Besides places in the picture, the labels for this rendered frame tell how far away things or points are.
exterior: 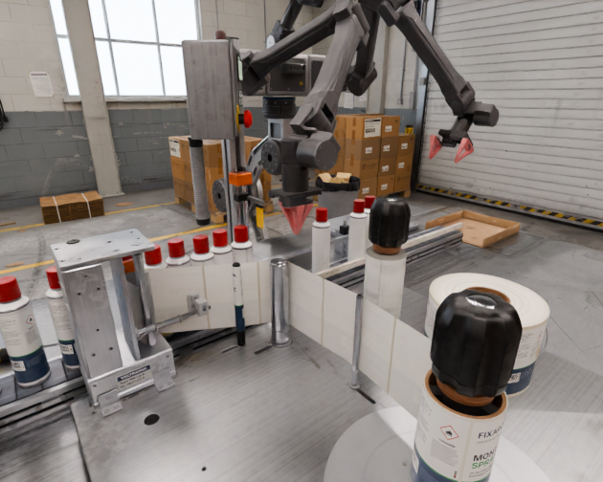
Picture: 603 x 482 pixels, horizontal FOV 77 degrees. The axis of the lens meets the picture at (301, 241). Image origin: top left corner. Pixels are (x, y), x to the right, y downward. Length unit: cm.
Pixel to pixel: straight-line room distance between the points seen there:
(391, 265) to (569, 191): 448
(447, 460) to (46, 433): 65
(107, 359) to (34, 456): 19
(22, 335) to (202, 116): 52
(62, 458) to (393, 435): 52
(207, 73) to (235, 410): 64
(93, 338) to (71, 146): 559
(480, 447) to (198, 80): 76
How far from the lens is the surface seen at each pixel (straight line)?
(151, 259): 82
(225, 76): 84
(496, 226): 188
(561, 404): 83
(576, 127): 513
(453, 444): 48
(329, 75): 90
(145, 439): 69
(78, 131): 621
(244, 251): 89
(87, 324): 68
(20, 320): 81
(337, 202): 363
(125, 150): 634
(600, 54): 512
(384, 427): 66
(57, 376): 88
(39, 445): 83
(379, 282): 80
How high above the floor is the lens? 137
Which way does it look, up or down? 21 degrees down
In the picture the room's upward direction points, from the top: straight up
